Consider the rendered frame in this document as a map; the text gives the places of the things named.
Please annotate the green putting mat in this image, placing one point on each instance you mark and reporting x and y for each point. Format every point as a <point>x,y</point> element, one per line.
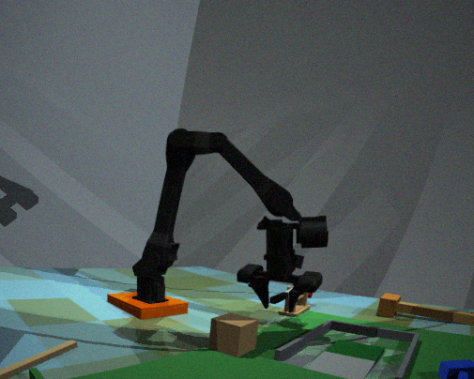
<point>205,363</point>

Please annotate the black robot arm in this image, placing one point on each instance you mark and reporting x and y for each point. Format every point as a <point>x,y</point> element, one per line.
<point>160,250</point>

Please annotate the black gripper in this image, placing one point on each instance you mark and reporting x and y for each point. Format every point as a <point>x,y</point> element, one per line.
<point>279,268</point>

